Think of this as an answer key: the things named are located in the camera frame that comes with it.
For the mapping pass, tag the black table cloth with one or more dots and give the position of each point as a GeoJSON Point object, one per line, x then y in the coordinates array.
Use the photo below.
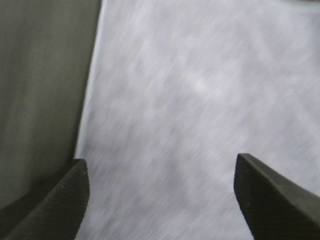
{"type": "Point", "coordinates": [46, 48]}

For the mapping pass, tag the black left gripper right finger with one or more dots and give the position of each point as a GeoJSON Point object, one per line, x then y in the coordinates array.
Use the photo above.
{"type": "Point", "coordinates": [274, 207]}

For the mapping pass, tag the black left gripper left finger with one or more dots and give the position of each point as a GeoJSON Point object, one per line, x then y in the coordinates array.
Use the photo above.
{"type": "Point", "coordinates": [53, 210]}

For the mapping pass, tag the grey microfibre towel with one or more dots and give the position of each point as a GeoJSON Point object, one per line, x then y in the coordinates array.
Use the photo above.
{"type": "Point", "coordinates": [179, 88]}

